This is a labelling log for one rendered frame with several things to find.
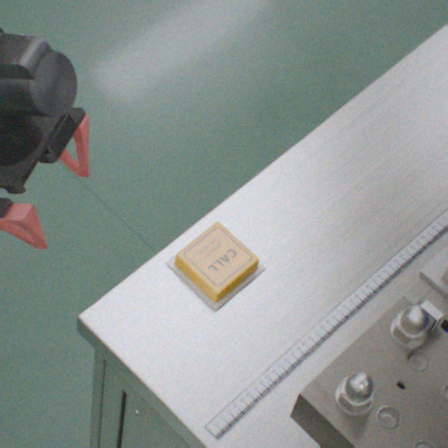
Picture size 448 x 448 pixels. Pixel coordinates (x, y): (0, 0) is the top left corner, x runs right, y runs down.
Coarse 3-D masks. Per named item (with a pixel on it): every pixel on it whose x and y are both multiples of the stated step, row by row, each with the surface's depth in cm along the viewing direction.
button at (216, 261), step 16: (208, 240) 133; (224, 240) 133; (176, 256) 132; (192, 256) 132; (208, 256) 132; (224, 256) 132; (240, 256) 132; (256, 256) 133; (192, 272) 131; (208, 272) 131; (224, 272) 131; (240, 272) 131; (208, 288) 130; (224, 288) 130
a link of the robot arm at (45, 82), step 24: (0, 48) 101; (24, 48) 100; (48, 48) 101; (0, 72) 101; (24, 72) 99; (48, 72) 101; (72, 72) 104; (0, 96) 102; (24, 96) 101; (48, 96) 101; (72, 96) 104
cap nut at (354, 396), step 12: (360, 372) 110; (348, 384) 110; (360, 384) 109; (372, 384) 110; (336, 396) 113; (348, 396) 110; (360, 396) 109; (372, 396) 111; (348, 408) 111; (360, 408) 111
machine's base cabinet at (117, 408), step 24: (96, 360) 133; (96, 384) 138; (120, 384) 132; (96, 408) 144; (120, 408) 137; (144, 408) 130; (96, 432) 150; (120, 432) 144; (144, 432) 136; (168, 432) 129
